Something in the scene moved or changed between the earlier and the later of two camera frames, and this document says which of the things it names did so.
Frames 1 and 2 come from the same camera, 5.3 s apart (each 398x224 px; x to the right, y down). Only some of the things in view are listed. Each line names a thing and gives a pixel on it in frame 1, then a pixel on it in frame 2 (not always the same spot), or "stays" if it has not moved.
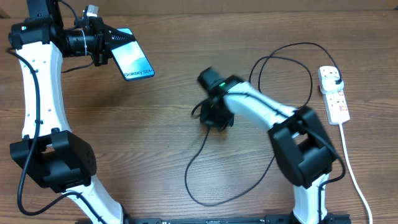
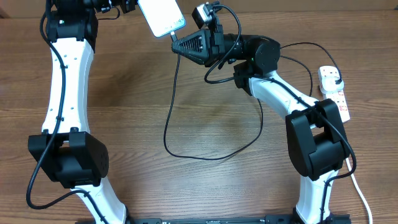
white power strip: x=336 y=106 stays
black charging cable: x=266 y=168 to x=259 y=99
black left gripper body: x=101 y=49 to x=127 y=5
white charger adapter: x=329 y=84 stays
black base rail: x=235 y=219 stays
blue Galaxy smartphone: x=131 y=59 to x=163 y=16
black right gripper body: x=217 y=119 to x=222 y=43
